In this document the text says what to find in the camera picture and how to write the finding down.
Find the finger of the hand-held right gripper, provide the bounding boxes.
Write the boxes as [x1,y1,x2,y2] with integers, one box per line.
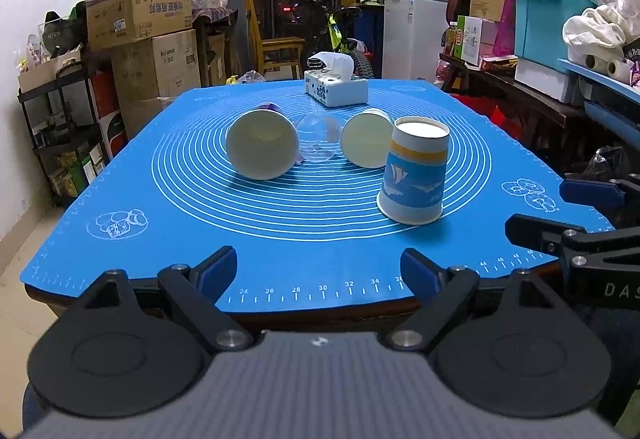
[504,213,640,271]
[559,174,640,216]

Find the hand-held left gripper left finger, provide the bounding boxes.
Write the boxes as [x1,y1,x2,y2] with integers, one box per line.
[75,245,255,353]

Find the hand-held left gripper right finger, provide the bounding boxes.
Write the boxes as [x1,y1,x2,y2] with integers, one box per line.
[382,247,567,353]

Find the blue sailboat paper cup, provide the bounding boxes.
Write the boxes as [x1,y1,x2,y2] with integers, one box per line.
[376,116,451,226]

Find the purple paper cup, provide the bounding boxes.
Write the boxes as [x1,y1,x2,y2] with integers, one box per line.
[225,102,301,181]

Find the plain white paper cup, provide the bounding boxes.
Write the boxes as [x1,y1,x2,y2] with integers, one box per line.
[340,108,396,169]

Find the clear plastic cup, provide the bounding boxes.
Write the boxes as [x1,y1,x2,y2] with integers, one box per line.
[295,112,346,164]

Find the black plastic bag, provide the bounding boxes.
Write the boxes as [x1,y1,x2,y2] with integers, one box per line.
[574,145,632,180]

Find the blue silicone baking mat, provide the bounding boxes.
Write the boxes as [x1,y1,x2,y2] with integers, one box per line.
[20,79,617,315]

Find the light blue shelf board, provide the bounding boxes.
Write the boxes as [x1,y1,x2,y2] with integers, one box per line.
[556,58,640,106]

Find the dark wooden side table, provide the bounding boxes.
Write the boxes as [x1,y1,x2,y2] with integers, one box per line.
[439,52,587,157]

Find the white flat box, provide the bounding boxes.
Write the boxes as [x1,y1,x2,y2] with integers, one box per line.
[514,57,587,106]

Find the white paper rolls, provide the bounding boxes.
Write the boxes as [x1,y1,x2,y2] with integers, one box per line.
[584,52,635,86]

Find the white crumpled cloth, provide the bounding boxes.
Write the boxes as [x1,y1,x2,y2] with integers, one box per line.
[562,3,640,66]

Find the teal plastic storage bin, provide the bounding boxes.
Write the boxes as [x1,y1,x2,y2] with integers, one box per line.
[509,0,607,74]

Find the pink bag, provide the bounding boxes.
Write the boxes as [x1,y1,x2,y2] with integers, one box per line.
[492,0,519,58]

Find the red and white box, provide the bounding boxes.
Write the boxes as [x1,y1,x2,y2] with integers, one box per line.
[90,69,129,160]

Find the white and green box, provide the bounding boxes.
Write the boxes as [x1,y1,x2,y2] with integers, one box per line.
[455,14,499,66]

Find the white patterned tissue box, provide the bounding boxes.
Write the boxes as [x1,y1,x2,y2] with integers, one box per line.
[303,51,370,108]

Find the black shelf cart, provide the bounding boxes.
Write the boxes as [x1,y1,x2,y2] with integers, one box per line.
[17,61,110,208]

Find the large brown cardboard box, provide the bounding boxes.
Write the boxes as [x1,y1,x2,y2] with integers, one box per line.
[110,29,202,140]

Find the white chest freezer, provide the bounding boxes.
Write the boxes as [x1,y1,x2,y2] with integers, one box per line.
[382,0,451,82]

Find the wooden chair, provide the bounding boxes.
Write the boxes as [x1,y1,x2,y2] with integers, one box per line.
[243,0,306,81]

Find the person's blue trouser leg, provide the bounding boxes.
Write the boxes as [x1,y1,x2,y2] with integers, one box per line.
[21,381,48,432]

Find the black bicycle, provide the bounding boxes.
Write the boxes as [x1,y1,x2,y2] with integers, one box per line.
[272,0,377,80]

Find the open printed cardboard box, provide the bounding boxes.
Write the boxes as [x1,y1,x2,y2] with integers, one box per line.
[83,0,194,52]

